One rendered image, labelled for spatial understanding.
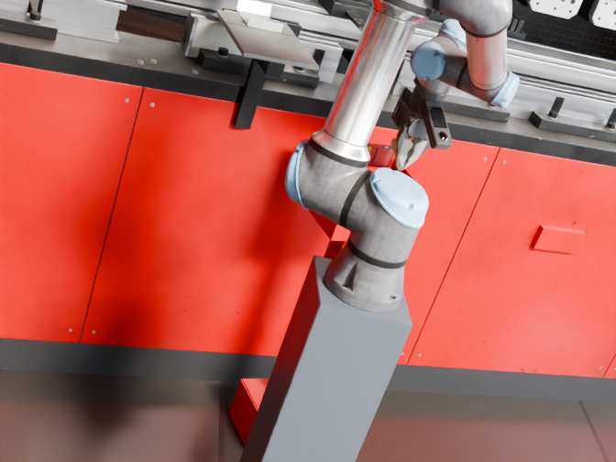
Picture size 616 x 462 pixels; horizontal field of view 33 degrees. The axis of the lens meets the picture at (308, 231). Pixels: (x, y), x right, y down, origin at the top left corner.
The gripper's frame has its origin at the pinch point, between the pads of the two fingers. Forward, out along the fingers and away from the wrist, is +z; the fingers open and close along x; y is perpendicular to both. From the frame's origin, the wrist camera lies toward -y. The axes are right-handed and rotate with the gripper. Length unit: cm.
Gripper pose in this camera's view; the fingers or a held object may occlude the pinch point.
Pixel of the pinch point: (402, 167)
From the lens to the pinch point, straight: 240.7
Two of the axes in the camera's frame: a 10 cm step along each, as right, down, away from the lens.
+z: -3.3, 8.0, 5.1
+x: -8.8, -0.6, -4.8
